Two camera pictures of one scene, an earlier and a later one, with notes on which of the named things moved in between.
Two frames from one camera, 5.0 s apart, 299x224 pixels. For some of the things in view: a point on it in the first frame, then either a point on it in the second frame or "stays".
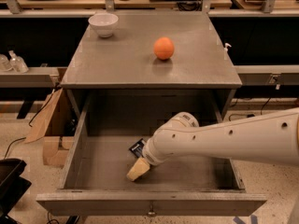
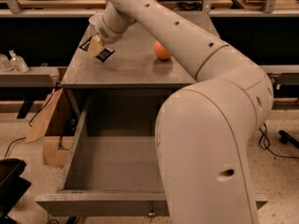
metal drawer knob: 151,213 stays
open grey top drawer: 94,179 stays
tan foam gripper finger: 140,167 → 95,46
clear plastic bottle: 18,63 stays
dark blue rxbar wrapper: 137,147 → 102,55
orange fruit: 163,48 stays
